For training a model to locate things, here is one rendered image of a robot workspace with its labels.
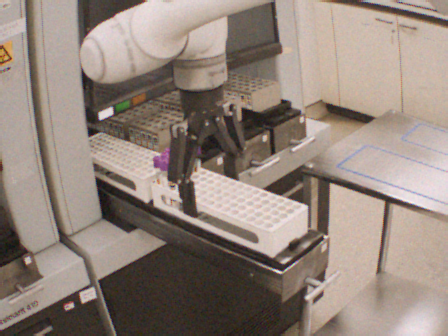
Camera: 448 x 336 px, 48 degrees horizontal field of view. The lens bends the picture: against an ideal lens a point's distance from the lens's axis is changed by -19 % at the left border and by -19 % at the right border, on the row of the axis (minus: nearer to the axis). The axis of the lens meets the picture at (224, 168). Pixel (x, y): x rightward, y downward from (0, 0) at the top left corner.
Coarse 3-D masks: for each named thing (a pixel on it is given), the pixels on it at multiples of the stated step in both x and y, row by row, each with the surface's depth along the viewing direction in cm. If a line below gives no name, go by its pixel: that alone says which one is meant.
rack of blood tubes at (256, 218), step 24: (168, 192) 110; (216, 192) 110; (240, 192) 108; (264, 192) 107; (216, 216) 103; (240, 216) 101; (264, 216) 100; (288, 216) 99; (240, 240) 101; (264, 240) 97; (288, 240) 99
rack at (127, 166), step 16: (96, 144) 135; (112, 144) 134; (128, 144) 132; (96, 160) 127; (112, 160) 125; (128, 160) 124; (144, 160) 123; (112, 176) 131; (128, 176) 119; (144, 176) 117; (144, 192) 117
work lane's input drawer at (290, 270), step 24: (120, 192) 122; (120, 216) 124; (144, 216) 117; (168, 216) 112; (168, 240) 114; (192, 240) 108; (216, 240) 105; (312, 240) 100; (216, 264) 106; (240, 264) 101; (264, 264) 97; (288, 264) 96; (312, 264) 100; (288, 288) 97
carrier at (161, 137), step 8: (176, 120) 138; (160, 128) 134; (168, 128) 134; (152, 136) 133; (160, 136) 133; (168, 136) 134; (192, 136) 140; (160, 144) 133; (168, 144) 135; (160, 152) 134
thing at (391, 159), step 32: (384, 128) 141; (416, 128) 140; (320, 160) 127; (352, 160) 126; (384, 160) 125; (416, 160) 123; (384, 192) 112; (416, 192) 110; (384, 224) 167; (384, 256) 171; (384, 288) 165; (416, 288) 161; (352, 320) 154; (384, 320) 150; (416, 320) 147
